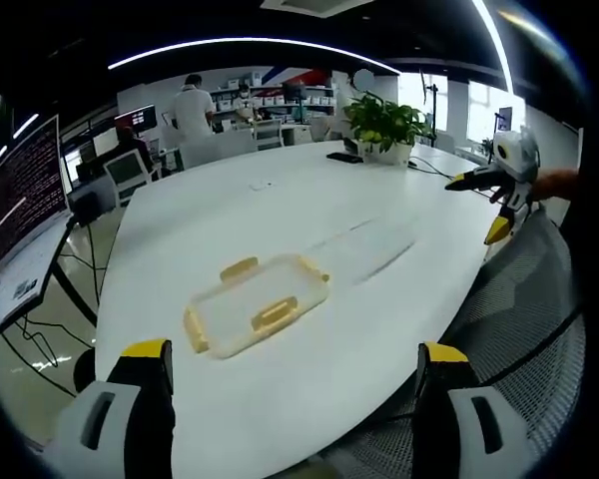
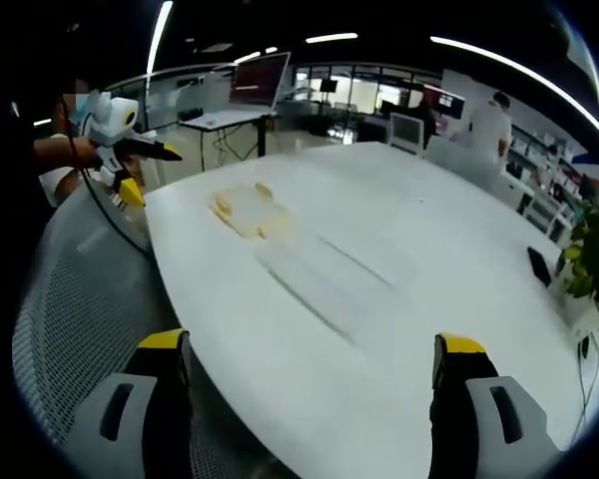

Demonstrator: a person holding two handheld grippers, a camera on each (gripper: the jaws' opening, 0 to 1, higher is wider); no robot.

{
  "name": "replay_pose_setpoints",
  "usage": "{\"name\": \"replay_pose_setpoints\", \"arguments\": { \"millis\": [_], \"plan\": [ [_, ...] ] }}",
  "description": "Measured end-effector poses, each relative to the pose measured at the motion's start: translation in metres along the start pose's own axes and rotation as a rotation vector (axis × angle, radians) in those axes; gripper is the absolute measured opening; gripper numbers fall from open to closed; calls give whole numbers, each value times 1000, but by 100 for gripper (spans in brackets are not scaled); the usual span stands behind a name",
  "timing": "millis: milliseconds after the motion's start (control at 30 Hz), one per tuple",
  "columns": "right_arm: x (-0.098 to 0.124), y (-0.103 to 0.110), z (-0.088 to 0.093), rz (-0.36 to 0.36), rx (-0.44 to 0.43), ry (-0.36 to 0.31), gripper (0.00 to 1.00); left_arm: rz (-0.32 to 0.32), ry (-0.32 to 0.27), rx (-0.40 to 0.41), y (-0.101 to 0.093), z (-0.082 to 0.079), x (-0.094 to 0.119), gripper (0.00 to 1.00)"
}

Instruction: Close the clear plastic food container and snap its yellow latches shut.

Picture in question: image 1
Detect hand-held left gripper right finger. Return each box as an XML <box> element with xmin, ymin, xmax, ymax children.
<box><xmin>411</xmin><ymin>341</ymin><xmax>545</xmax><ymax>479</ymax></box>

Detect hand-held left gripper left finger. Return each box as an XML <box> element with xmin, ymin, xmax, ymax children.
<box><xmin>44</xmin><ymin>337</ymin><xmax>177</xmax><ymax>479</ymax></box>

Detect clear container lid yellow clips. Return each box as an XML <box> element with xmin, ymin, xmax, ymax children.
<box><xmin>182</xmin><ymin>252</ymin><xmax>332</xmax><ymax>361</ymax></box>

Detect black pole stand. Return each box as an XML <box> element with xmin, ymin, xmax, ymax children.
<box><xmin>418</xmin><ymin>68</ymin><xmax>441</xmax><ymax>147</ymax></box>

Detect grey mesh office chair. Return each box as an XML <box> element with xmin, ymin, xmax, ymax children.
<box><xmin>323</xmin><ymin>207</ymin><xmax>588</xmax><ymax>479</ymax></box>

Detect green potted plant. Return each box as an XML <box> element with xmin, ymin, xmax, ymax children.
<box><xmin>341</xmin><ymin>91</ymin><xmax>431</xmax><ymax>167</ymax></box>

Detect round white lamp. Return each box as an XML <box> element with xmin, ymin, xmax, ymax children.
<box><xmin>352</xmin><ymin>68</ymin><xmax>376</xmax><ymax>92</ymax></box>

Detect white side desk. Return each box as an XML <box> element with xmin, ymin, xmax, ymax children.
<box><xmin>0</xmin><ymin>217</ymin><xmax>76</xmax><ymax>348</ymax></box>

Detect storage shelves with boxes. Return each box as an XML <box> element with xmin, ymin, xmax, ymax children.
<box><xmin>209</xmin><ymin>73</ymin><xmax>336</xmax><ymax>124</ymax></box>

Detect white office chair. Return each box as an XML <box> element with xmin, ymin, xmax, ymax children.
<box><xmin>252</xmin><ymin>119</ymin><xmax>285</xmax><ymax>152</ymax></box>
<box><xmin>102</xmin><ymin>148</ymin><xmax>162</xmax><ymax>207</ymax></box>

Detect black power adapter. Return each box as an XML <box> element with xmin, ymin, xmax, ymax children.
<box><xmin>71</xmin><ymin>191</ymin><xmax>105</xmax><ymax>227</ymax></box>

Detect computer monitor with text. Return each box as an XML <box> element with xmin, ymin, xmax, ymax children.
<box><xmin>0</xmin><ymin>113</ymin><xmax>75</xmax><ymax>268</ymax></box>

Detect black cable on table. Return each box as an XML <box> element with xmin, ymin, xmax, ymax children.
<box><xmin>407</xmin><ymin>156</ymin><xmax>480</xmax><ymax>187</ymax></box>

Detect black floor cables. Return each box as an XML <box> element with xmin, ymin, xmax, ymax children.
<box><xmin>0</xmin><ymin>219</ymin><xmax>112</xmax><ymax>373</ymax></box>

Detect dark wall monitor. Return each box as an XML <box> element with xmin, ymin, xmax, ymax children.
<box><xmin>113</xmin><ymin>103</ymin><xmax>158</xmax><ymax>135</ymax></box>

